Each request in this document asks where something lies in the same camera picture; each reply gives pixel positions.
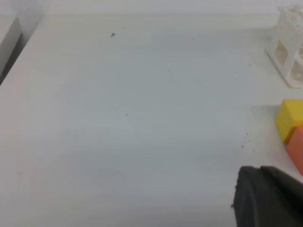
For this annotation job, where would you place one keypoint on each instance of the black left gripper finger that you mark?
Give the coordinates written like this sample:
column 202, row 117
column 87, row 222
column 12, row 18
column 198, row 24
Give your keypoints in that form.
column 267, row 197

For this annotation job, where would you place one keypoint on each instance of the white test tube rack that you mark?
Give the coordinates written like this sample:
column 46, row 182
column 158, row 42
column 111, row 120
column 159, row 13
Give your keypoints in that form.
column 286, row 45

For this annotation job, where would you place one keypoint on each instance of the orange cube block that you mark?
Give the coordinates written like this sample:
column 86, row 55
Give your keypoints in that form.
column 295, row 148

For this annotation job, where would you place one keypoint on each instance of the yellow cube block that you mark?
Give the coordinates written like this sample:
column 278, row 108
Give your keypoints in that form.
column 290, row 116

